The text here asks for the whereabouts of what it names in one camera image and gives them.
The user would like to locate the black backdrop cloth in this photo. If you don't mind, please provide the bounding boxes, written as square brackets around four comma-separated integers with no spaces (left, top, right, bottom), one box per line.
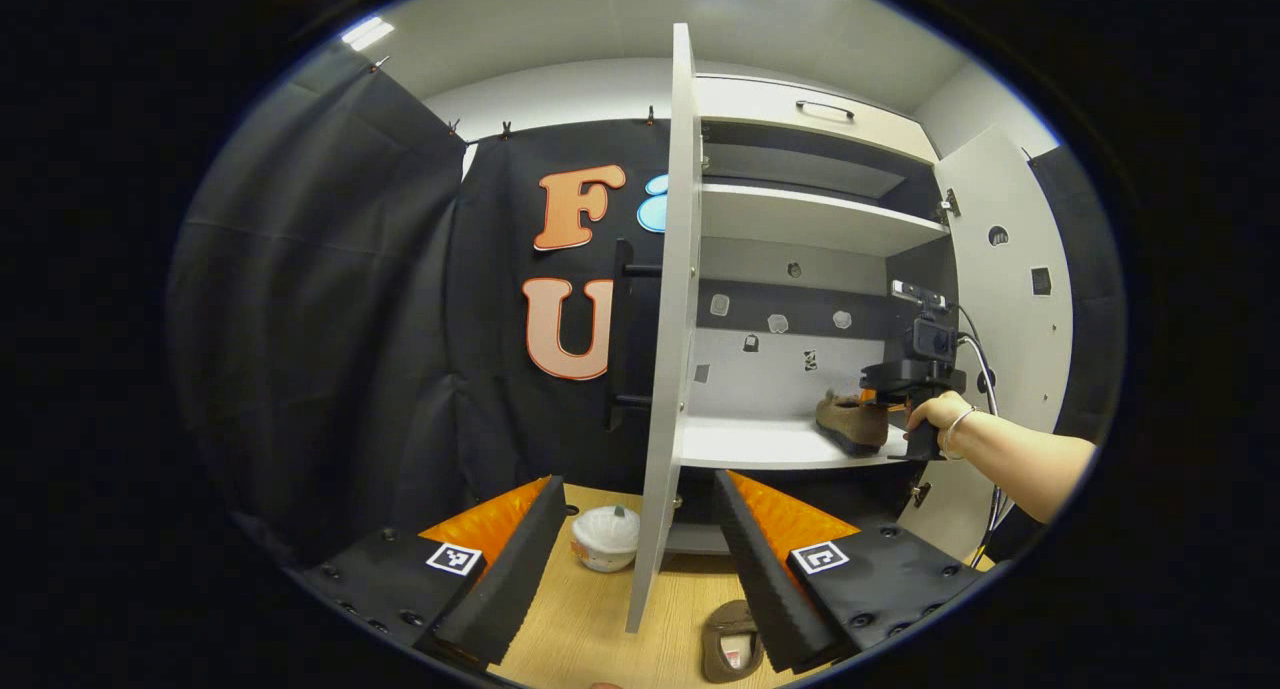
[165,44,673,560]

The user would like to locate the white cabinet drawer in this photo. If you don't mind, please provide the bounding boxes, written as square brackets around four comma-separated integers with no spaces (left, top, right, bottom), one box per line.
[697,74,941,165]

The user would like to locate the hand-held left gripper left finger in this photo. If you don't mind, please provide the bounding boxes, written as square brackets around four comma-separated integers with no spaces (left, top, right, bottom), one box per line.
[290,475,569,668]

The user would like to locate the white shoe cabinet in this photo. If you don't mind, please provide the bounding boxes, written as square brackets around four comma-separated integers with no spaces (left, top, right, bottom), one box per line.
[680,74,961,555]

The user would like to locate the black door handle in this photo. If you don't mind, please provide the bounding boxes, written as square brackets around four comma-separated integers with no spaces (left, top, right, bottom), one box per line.
[605,239,663,432]

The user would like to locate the thin silver bracelet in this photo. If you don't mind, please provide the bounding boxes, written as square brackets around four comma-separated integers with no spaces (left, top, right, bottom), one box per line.
[943,406,977,460]

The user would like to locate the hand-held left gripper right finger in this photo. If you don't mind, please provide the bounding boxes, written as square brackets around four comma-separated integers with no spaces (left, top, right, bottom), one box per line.
[712,469,986,675]

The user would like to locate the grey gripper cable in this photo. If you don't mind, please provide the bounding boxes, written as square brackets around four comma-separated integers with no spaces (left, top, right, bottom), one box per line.
[955,304,1016,570]

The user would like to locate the white shoe cabinet door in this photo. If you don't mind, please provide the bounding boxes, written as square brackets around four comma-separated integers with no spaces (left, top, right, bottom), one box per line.
[900,124,1076,562]
[625,24,701,635]

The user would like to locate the brown fuzzy shoe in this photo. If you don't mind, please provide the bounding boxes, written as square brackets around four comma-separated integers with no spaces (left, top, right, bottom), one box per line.
[700,599,766,684]
[815,389,891,457]

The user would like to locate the ceiling strip light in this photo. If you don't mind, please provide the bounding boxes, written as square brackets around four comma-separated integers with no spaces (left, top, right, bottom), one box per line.
[340,16,396,52]

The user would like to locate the white lidded bowl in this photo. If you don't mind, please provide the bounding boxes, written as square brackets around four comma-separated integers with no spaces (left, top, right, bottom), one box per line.
[572,505,641,573]

